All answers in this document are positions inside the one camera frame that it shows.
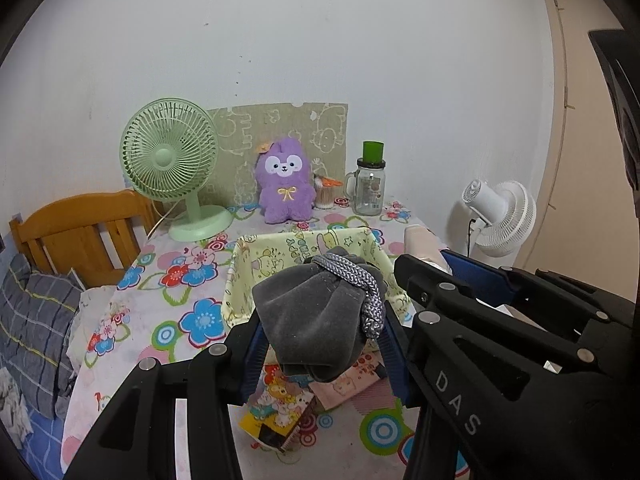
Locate grey plaid pillow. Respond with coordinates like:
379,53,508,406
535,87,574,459
0,252,87,418

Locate green desk fan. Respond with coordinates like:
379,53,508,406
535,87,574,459
119,98,233,242

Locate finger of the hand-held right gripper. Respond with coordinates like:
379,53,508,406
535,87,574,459
394,253,628,375
441,249,640,323

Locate grey velvet drawstring pouch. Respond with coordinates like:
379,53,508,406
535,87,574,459
251,246,388,386

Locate purple plush toy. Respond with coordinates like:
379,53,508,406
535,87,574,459
255,135,317,225

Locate beige door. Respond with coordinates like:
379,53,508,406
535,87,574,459
515,0,640,306

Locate wooden bed headboard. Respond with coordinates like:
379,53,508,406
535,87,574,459
9,190,161,288

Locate blue bed sheet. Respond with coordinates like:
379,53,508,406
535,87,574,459
10,400,68,466

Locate white crumpled cloth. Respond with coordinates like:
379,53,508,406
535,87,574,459
0,367,32,451

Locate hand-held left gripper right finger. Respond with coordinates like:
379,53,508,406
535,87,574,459
378,316,424,408

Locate yellow cartoon print box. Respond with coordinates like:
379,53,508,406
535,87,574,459
221,226,416,356

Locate white standing fan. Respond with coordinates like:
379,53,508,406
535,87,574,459
461,178,537,261

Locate beige soft packet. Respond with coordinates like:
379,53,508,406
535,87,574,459
404,225,451,275

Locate green patterned cardboard sheet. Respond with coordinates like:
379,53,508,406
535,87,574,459
206,102,349,208

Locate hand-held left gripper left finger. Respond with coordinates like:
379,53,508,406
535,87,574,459
60,311,269,480

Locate glass jar with green lid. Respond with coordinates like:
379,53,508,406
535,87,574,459
343,141,387,217

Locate toothpick holder cup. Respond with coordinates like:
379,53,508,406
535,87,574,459
313,175,345,210

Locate floral tablecloth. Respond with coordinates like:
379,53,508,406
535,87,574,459
60,199,471,480

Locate cartoon print tissue packet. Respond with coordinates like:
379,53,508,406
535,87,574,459
249,364,317,422

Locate pink tissue packet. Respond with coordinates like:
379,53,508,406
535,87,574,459
312,352,387,411

